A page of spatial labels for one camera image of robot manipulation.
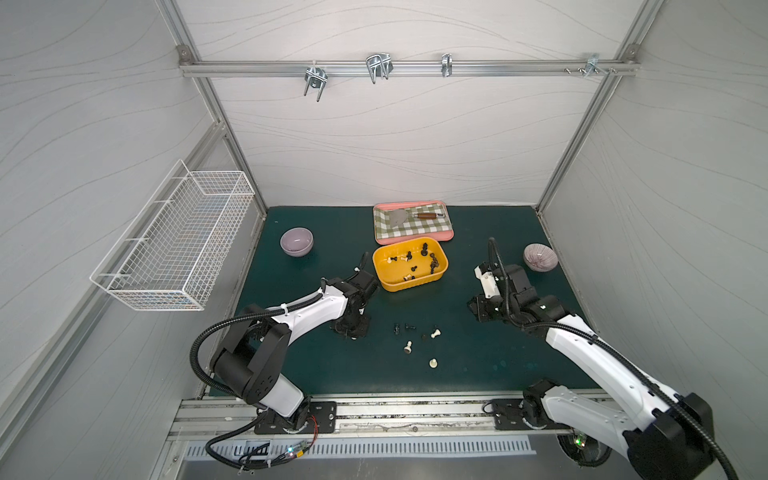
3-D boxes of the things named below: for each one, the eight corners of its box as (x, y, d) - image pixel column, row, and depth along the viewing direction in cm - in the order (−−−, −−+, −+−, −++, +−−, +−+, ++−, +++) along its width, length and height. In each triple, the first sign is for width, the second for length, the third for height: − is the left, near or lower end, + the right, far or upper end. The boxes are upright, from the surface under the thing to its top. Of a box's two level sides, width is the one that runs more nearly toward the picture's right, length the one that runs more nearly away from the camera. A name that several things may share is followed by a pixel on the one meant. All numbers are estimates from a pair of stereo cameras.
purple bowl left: (282, 257, 105) (277, 247, 101) (288, 237, 112) (284, 227, 107) (311, 257, 106) (308, 247, 101) (316, 237, 112) (313, 227, 107)
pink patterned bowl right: (523, 276, 104) (530, 266, 99) (515, 253, 110) (521, 243, 106) (554, 276, 104) (562, 266, 99) (544, 254, 110) (551, 243, 106)
